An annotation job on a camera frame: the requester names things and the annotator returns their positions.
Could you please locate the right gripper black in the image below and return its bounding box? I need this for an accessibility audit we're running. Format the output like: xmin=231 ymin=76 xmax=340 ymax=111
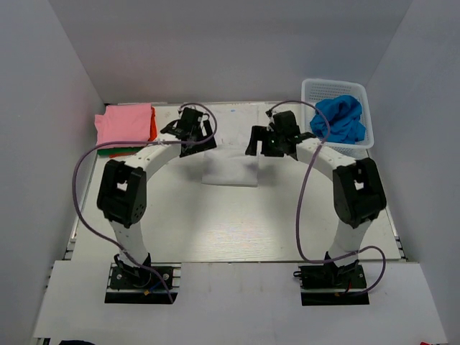
xmin=245 ymin=126 xmax=285 ymax=158

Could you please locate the white t shirt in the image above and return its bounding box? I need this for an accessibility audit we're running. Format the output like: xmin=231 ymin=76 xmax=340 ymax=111
xmin=202 ymin=103 xmax=259 ymax=188

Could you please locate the blue t shirt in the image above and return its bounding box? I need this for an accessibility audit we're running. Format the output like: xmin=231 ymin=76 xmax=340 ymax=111
xmin=310 ymin=95 xmax=366 ymax=144

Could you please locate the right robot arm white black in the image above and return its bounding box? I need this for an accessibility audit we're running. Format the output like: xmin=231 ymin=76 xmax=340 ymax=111
xmin=245 ymin=111 xmax=387 ymax=287

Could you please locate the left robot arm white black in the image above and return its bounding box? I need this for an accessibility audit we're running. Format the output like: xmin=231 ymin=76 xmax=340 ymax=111
xmin=96 ymin=106 xmax=216 ymax=287

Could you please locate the green folded t shirt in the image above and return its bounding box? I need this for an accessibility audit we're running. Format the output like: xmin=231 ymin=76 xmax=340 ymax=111
xmin=97 ymin=147 xmax=142 ymax=158

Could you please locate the pink folded t shirt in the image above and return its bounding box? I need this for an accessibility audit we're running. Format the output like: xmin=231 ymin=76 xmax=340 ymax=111
xmin=94 ymin=103 xmax=152 ymax=144

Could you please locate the white plastic basket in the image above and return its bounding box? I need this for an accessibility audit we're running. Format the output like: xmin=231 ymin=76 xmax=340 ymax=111
xmin=300 ymin=78 xmax=374 ymax=157

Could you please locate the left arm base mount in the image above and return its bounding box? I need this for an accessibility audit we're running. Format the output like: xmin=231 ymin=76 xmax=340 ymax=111
xmin=104 ymin=263 xmax=181 ymax=305

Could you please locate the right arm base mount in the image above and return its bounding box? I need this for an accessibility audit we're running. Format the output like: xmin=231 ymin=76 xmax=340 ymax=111
xmin=293 ymin=264 xmax=369 ymax=306

